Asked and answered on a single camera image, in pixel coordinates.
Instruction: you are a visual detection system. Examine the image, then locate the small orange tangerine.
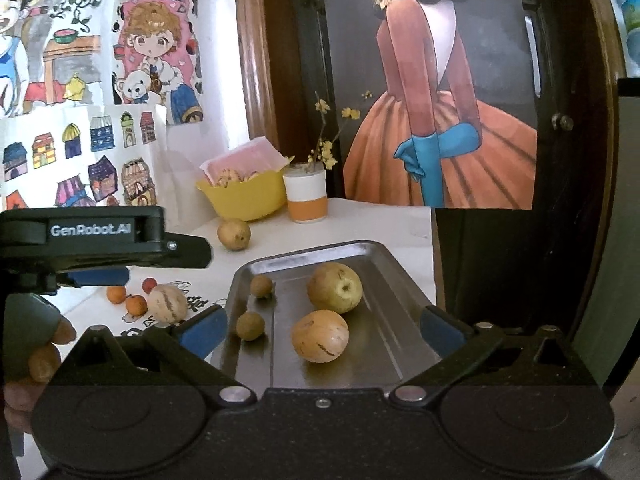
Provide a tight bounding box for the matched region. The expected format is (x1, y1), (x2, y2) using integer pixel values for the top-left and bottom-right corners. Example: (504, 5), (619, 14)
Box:
(125, 295), (148, 318)
(106, 286), (127, 304)

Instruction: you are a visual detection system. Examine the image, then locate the small red fruit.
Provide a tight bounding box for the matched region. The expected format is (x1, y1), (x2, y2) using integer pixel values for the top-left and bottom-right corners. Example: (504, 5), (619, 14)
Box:
(142, 278), (157, 295)

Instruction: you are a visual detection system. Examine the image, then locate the pale striped pepino melon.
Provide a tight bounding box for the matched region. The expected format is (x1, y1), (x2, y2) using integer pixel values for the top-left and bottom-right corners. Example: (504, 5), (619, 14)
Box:
(148, 284), (189, 324)

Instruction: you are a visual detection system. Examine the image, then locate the cartoon room poster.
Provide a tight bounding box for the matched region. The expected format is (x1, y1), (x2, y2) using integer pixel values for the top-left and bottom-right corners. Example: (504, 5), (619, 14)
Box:
(1, 0), (104, 118)

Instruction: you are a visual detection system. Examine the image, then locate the person's left hand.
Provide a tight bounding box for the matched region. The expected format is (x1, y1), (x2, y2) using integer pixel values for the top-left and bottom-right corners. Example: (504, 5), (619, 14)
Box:
(3, 316), (77, 434)

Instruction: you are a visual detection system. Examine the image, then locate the white printed table cloth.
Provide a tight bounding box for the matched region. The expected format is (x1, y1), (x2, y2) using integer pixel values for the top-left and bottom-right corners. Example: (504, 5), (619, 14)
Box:
(19, 196), (437, 480)

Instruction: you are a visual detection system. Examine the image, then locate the brown pear on table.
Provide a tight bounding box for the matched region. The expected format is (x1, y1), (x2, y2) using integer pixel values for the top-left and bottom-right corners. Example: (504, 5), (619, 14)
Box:
(217, 219), (252, 252)

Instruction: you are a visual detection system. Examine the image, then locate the small brown longan fruit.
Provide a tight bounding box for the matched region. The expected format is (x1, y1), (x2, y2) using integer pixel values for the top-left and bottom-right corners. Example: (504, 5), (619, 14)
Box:
(250, 274), (274, 299)

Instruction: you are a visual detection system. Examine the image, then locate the striped fruit in bowl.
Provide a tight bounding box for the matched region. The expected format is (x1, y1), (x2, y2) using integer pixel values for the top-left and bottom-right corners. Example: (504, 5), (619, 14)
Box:
(214, 168), (243, 188)

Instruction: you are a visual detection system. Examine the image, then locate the yellow plastic bowl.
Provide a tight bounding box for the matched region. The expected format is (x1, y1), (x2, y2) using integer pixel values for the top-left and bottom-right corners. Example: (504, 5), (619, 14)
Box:
(195, 157), (293, 222)

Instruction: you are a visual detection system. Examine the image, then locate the colourful houses drawing sheet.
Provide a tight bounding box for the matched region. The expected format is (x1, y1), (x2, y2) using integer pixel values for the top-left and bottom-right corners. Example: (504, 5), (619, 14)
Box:
(1, 104), (174, 210)

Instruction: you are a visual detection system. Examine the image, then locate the orange striped pepino melon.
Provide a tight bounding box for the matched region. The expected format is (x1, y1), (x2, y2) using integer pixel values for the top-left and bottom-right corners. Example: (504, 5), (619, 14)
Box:
(291, 310), (349, 364)

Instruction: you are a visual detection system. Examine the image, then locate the metal baking tray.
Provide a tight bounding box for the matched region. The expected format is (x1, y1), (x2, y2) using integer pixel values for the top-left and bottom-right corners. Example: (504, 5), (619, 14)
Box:
(209, 240), (440, 393)

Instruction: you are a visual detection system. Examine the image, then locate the yellow-green apple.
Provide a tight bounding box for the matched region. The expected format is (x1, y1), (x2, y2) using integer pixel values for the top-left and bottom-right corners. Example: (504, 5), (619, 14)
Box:
(307, 261), (363, 314)

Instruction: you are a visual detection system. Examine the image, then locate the white and orange cup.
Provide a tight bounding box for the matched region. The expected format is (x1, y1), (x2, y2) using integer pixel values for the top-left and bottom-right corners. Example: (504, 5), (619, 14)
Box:
(283, 162), (329, 223)

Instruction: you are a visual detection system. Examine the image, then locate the yellow flower sprig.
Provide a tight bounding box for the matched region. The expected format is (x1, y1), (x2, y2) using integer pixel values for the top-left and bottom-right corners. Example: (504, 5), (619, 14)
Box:
(305, 90), (374, 174)

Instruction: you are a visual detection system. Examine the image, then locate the anime girl poster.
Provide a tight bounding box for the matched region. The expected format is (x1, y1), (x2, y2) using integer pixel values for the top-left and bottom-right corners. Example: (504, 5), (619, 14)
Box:
(112, 0), (204, 125)

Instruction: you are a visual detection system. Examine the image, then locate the orange dress lady painting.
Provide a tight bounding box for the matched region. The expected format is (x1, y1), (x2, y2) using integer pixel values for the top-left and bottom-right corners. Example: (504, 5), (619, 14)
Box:
(323, 0), (540, 209)

